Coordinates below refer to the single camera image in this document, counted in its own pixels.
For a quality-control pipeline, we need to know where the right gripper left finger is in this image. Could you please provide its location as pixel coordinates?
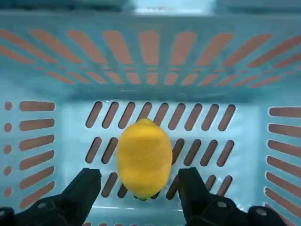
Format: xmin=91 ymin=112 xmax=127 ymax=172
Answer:
xmin=0 ymin=167 xmax=102 ymax=226

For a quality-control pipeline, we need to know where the light blue plastic basket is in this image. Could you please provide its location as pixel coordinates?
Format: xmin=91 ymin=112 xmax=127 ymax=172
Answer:
xmin=0 ymin=0 xmax=301 ymax=226

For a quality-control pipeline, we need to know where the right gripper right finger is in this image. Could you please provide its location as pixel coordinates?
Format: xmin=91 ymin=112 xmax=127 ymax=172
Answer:
xmin=177 ymin=167 xmax=291 ymax=226

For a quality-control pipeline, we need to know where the yellow lemon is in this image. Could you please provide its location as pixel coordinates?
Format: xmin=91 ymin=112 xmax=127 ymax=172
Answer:
xmin=117 ymin=118 xmax=173 ymax=201

